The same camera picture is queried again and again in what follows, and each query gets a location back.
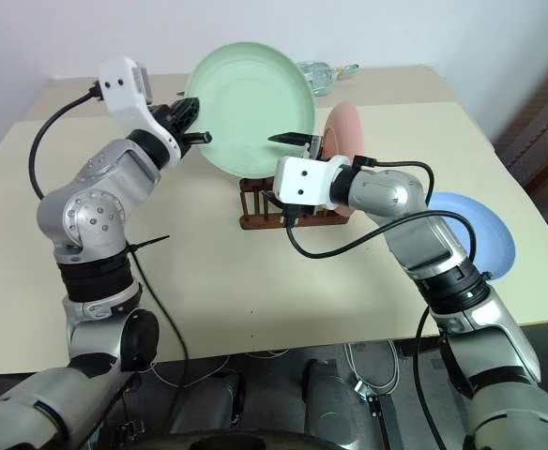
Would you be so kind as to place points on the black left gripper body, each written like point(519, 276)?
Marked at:
point(167, 119)

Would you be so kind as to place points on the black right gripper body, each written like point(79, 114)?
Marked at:
point(304, 212)

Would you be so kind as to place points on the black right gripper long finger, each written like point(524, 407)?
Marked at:
point(293, 139)

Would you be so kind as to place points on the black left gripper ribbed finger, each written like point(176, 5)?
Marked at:
point(189, 112)

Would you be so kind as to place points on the green plate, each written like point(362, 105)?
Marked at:
point(250, 103)

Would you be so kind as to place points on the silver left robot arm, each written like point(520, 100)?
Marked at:
point(91, 211)

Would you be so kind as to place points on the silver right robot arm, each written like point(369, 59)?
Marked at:
point(396, 192)

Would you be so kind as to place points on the wooden dish rack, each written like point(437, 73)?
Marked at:
point(255, 218)

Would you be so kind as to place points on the pink plate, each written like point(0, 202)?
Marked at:
point(346, 129)

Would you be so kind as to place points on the clear glass bottle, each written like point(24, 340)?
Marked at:
point(318, 77)

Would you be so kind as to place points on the blue plate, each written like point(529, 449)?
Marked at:
point(485, 229)

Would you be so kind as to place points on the dark grey rounded housing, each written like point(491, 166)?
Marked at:
point(335, 408)
point(208, 403)

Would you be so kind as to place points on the black rounded rim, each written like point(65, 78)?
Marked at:
point(236, 440)

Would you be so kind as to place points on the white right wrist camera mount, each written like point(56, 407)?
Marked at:
point(302, 183)

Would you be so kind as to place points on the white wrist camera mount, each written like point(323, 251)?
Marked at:
point(302, 183)
point(124, 100)

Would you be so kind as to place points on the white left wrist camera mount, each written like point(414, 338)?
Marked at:
point(124, 100)

